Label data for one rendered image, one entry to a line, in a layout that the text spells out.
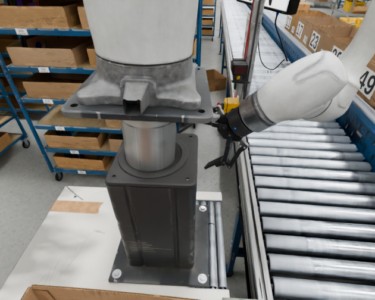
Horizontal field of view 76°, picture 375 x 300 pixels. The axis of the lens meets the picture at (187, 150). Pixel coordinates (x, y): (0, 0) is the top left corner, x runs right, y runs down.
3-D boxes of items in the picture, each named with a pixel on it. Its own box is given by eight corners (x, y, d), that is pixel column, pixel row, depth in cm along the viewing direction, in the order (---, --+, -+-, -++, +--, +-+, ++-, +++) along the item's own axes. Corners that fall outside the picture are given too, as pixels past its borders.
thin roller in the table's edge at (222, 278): (215, 201, 83) (219, 286, 61) (221, 201, 83) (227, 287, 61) (214, 205, 84) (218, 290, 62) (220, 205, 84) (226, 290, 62)
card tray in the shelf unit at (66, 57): (12, 64, 141) (4, 46, 135) (43, 50, 165) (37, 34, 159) (77, 67, 137) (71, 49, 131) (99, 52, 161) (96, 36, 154)
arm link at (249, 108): (262, 83, 57) (243, 96, 62) (250, 96, 51) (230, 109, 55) (283, 113, 59) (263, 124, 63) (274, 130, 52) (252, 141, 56)
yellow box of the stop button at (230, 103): (220, 109, 125) (221, 96, 121) (237, 110, 125) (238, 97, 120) (220, 123, 114) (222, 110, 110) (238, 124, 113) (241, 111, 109)
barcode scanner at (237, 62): (230, 88, 100) (233, 62, 95) (228, 81, 110) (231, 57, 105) (246, 88, 100) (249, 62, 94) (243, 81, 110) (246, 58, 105)
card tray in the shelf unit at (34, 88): (27, 96, 152) (21, 81, 146) (52, 78, 176) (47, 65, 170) (88, 99, 150) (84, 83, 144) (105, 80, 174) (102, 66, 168)
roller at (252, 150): (243, 152, 113) (245, 143, 110) (359, 159, 109) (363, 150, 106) (244, 159, 109) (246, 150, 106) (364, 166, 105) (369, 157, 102)
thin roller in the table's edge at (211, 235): (208, 200, 83) (209, 286, 61) (213, 201, 83) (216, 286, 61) (207, 205, 84) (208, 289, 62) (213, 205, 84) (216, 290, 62)
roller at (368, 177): (246, 171, 103) (248, 162, 100) (373, 179, 99) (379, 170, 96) (247, 178, 99) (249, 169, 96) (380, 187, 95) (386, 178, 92)
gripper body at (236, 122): (262, 124, 62) (236, 138, 68) (244, 97, 61) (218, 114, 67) (253, 138, 57) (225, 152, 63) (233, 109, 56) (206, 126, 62)
